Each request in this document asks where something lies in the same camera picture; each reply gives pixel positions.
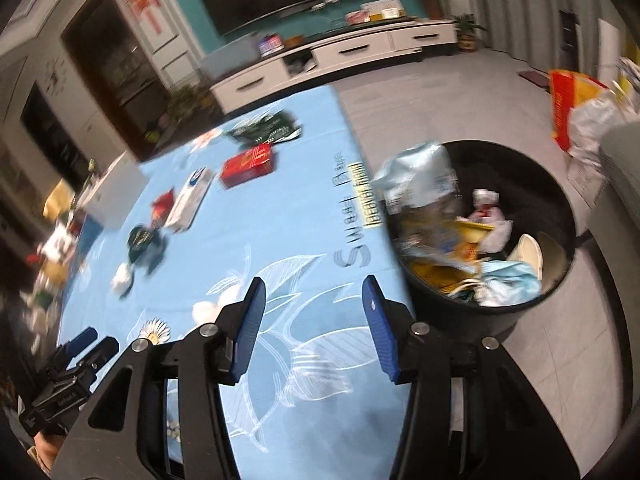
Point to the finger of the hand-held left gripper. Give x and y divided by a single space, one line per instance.
102 352
80 341

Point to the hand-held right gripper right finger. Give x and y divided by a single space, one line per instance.
380 330

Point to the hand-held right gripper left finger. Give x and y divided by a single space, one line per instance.
247 330

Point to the light blue wrapper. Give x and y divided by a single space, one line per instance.
510 282

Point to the white plastic bag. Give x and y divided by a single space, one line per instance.
492 230

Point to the light blue shiny bag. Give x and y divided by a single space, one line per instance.
415 165

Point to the black trash bin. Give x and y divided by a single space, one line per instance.
540 175

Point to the small white crumpled paper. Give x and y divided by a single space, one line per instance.
122 279

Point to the dark green crumpled wrapper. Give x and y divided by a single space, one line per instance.
142 245

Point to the yellow cloth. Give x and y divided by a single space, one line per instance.
57 200

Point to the white and blue carton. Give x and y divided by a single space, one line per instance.
187 200

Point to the small red wrapper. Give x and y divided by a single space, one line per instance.
162 205

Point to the white box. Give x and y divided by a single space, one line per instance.
117 185

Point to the red box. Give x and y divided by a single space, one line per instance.
247 165

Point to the light blue printed tablecloth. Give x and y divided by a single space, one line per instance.
300 160

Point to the large green snack bag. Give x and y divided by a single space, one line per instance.
265 130

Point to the leafy plant with green pot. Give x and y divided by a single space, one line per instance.
187 102

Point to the white television cabinet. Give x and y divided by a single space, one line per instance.
350 52

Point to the grey sofa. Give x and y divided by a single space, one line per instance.
620 175

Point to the red and yellow woven bag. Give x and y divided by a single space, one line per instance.
562 110

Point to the brown doormat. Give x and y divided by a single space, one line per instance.
534 80

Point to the large white plastic sack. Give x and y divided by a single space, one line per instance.
595 120

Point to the potted plant in yellow pot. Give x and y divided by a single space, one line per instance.
467 35

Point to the red card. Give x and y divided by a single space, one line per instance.
356 17

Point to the black wall clock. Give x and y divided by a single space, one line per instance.
55 75

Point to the red wall decoration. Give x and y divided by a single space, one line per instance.
142 2

